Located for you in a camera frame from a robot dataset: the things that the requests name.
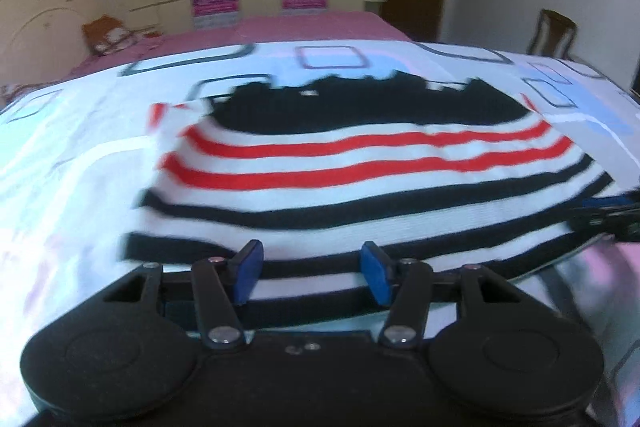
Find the striped knit child sweater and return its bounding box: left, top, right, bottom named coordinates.
left=124, top=72, right=620, bottom=329

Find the orange striped pillow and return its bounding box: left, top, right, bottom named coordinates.
left=81, top=15, right=138, bottom=56

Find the dark wooden chair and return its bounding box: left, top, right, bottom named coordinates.
left=527, top=9, right=578, bottom=60

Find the white patterned bed sheet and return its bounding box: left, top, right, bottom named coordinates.
left=1, top=40, right=639, bottom=426

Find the pink bed mattress cover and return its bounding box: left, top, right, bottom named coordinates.
left=62, top=10, right=414, bottom=80

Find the small patterned pillow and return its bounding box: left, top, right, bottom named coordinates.
left=0, top=84, right=37, bottom=107

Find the cream curved headboard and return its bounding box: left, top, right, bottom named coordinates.
left=1, top=0, right=104, bottom=86

